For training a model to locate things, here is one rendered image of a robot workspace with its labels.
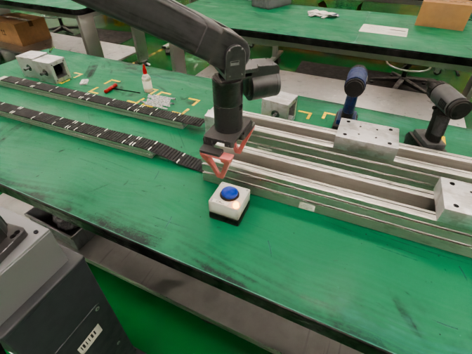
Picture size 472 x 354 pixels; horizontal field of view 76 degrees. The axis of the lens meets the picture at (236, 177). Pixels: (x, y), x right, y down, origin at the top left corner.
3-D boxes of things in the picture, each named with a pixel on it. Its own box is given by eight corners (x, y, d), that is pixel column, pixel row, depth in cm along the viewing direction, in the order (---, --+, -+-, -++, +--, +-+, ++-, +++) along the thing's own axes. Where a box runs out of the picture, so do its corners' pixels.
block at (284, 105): (257, 124, 111) (258, 100, 105) (271, 112, 119) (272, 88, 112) (282, 132, 107) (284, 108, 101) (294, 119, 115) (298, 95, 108)
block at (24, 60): (20, 78, 144) (10, 57, 138) (39, 69, 152) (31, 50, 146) (36, 81, 141) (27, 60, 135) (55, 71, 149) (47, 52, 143)
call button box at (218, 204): (208, 217, 77) (207, 199, 73) (225, 193, 83) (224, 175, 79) (238, 227, 74) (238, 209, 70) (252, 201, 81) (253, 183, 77)
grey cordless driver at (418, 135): (418, 166, 92) (451, 100, 78) (394, 132, 107) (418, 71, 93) (444, 167, 92) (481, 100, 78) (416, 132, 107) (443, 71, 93)
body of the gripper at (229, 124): (251, 125, 66) (253, 93, 61) (233, 151, 58) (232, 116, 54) (225, 119, 68) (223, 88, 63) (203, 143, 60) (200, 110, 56)
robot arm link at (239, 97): (206, 68, 56) (217, 80, 52) (241, 62, 58) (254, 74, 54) (209, 102, 60) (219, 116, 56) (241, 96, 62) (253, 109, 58)
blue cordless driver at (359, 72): (328, 139, 104) (343, 77, 90) (336, 113, 118) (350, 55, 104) (351, 144, 102) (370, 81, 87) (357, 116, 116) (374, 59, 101)
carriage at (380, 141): (330, 155, 87) (335, 135, 83) (336, 136, 95) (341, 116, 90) (390, 169, 82) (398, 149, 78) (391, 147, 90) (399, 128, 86)
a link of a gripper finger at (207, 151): (243, 168, 67) (244, 132, 61) (230, 188, 62) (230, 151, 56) (215, 161, 69) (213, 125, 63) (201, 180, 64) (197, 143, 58)
